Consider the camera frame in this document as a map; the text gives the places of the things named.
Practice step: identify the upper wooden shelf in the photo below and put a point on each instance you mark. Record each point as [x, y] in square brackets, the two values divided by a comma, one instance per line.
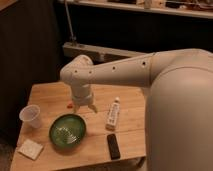
[188, 8]

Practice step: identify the black rectangular remote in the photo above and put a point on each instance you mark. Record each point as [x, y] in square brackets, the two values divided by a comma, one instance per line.
[113, 147]

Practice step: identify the small orange object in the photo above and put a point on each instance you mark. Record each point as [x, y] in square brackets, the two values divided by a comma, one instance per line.
[69, 106]

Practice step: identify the grey metal shelf beam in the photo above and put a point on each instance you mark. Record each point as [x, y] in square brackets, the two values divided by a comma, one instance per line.
[97, 53]

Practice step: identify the white square sponge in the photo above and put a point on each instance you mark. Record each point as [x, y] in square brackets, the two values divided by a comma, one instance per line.
[30, 149]

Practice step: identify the white tube with cap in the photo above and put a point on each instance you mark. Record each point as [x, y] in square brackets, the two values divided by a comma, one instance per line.
[113, 113]

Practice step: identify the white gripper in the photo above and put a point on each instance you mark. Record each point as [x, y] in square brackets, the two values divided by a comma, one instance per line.
[85, 100]

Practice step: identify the green ceramic bowl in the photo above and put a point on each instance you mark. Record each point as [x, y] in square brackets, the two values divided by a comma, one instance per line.
[67, 131]

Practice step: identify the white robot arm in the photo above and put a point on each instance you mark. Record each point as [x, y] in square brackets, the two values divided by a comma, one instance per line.
[179, 106]

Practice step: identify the metal pole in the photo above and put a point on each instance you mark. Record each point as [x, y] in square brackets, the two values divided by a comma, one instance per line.
[72, 36]

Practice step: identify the clear plastic cup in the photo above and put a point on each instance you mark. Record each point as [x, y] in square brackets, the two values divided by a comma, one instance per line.
[31, 115]

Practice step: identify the wooden table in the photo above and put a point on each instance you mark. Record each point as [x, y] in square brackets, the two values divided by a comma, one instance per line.
[53, 99]

